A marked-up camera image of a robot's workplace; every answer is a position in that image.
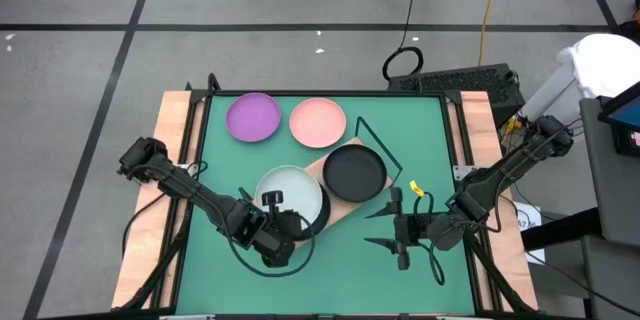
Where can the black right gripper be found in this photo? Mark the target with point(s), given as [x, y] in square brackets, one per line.
[415, 230]

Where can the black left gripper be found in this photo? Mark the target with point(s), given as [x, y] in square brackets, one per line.
[277, 235]

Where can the pale grey plate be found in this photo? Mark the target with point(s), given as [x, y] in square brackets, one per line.
[295, 185]

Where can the dark teal plate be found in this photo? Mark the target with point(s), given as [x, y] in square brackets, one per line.
[326, 210]

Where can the black plate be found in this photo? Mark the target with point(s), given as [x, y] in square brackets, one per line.
[355, 173]

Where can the pink plate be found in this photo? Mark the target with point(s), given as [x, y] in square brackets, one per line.
[318, 123]

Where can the small purple plate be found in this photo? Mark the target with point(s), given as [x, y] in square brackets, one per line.
[253, 117]

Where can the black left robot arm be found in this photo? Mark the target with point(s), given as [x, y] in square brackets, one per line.
[200, 195]

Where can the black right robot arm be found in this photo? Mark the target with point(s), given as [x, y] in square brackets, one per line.
[500, 180]

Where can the yellow gripper tag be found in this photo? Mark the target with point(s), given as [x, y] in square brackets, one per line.
[416, 188]

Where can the green table mat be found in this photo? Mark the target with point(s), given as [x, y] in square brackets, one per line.
[290, 295]

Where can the white paper sheet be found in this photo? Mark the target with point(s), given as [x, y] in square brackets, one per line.
[527, 220]

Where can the black computer case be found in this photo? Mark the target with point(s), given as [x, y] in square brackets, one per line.
[460, 82]

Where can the black furniture leg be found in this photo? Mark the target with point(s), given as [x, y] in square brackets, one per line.
[560, 230]

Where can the grey tube-shaped object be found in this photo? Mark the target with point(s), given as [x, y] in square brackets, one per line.
[550, 90]

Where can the grey desk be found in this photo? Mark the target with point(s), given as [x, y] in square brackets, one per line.
[615, 195]

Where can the black tablet with blue screen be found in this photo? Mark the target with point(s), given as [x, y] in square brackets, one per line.
[627, 112]

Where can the white fabric bundle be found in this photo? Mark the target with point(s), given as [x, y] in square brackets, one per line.
[605, 62]

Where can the wooden shelf with black frame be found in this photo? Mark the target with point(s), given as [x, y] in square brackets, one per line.
[339, 208]

